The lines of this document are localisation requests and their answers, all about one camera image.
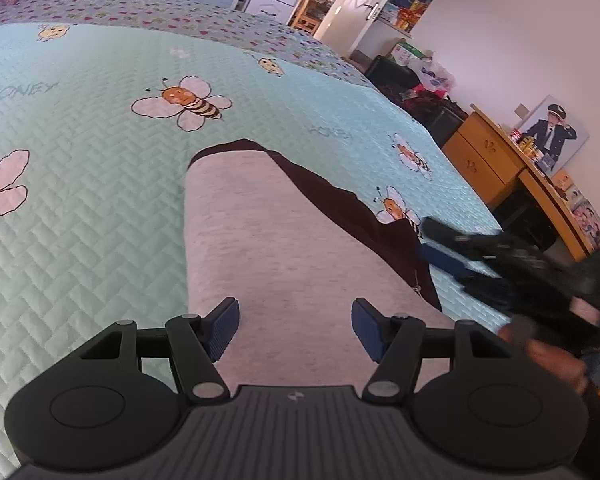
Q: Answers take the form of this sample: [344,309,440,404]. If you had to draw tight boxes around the small framed photos on desk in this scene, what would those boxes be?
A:
[550,169,600,247]

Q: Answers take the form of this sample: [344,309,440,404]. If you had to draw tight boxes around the person's right hand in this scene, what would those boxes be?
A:
[522,339,588,396]

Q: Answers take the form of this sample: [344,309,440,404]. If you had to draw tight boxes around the grey and maroon sweatshirt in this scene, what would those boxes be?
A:
[184,140,452,388]

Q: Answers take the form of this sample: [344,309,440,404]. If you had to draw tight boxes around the teal bee-pattern bedspread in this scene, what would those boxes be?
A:
[0,0,498,478]

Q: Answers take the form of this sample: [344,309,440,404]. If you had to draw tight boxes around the white room door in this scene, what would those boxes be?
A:
[314,0,388,56]

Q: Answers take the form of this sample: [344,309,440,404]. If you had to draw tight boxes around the wooden dresser desk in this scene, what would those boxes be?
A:
[442,105,595,261]

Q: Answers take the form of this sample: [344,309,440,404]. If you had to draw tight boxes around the portrait photo of pilot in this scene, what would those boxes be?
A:
[516,96,590,177]

